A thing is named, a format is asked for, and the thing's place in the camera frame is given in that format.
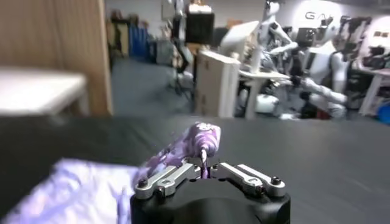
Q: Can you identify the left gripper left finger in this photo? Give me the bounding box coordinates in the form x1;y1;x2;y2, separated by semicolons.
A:
133;163;204;201

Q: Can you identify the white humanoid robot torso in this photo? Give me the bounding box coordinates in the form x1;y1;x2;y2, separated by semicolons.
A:
255;0;300;74

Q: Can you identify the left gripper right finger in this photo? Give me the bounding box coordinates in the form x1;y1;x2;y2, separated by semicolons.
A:
210;162;286;198

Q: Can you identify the tall white cardboard box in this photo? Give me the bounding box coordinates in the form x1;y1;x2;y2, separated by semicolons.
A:
194;50;242;119

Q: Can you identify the wooden partition screen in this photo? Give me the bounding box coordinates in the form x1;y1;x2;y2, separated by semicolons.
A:
0;0;114;117

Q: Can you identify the white curved panel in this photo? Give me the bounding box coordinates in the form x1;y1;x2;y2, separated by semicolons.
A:
219;20;260;60

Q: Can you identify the white standing desk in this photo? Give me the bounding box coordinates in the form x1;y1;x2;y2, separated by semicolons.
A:
239;69;293;120

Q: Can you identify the white rectangular table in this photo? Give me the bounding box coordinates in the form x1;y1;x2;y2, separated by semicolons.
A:
0;66;90;118

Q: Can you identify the purple printed T-shirt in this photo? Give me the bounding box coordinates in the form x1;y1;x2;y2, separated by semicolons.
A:
0;121;222;224

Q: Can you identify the black monitor panel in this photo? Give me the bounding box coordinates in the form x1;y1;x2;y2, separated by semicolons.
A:
185;3;216;45

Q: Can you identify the white humanoid robot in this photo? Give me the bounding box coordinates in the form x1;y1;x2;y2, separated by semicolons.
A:
300;15;376;120

